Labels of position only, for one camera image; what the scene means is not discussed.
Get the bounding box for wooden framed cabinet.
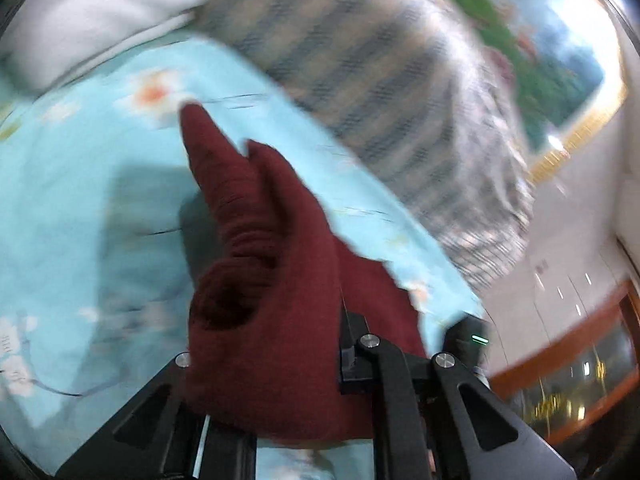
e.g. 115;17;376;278
487;280;640;456

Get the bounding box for light blue floral bed sheet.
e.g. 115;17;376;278
0;37;483;480

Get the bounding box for gold framed landscape painting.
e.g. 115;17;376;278
415;0;628;181

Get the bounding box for maroon hooded sweater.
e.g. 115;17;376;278
179;101;426;443

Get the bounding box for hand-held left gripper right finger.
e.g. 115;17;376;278
340;310;577;480

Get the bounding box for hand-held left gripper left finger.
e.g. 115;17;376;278
55;352;212;480

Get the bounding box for plaid quilt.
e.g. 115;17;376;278
192;0;536;291

